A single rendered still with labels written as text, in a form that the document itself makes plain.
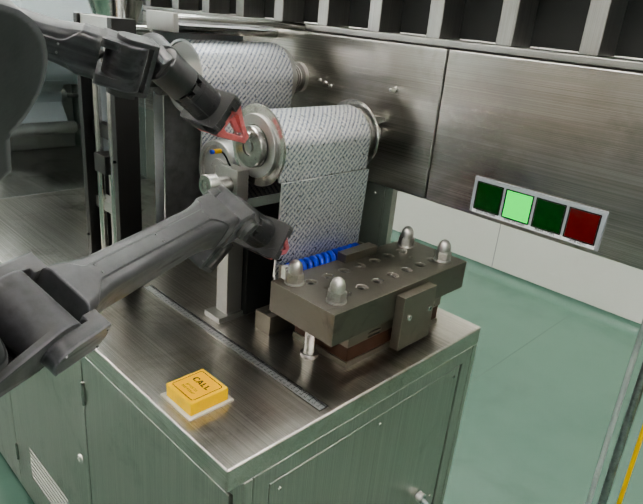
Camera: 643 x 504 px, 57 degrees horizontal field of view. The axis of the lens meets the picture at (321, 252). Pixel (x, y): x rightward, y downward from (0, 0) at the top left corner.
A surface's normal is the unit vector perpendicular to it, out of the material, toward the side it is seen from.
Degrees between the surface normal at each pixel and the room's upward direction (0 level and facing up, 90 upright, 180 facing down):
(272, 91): 92
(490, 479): 0
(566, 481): 0
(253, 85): 92
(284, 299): 90
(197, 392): 0
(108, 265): 31
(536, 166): 90
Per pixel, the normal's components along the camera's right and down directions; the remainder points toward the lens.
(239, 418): 0.09, -0.92
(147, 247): 0.56, -0.69
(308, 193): 0.70, 0.36
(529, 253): -0.70, 0.21
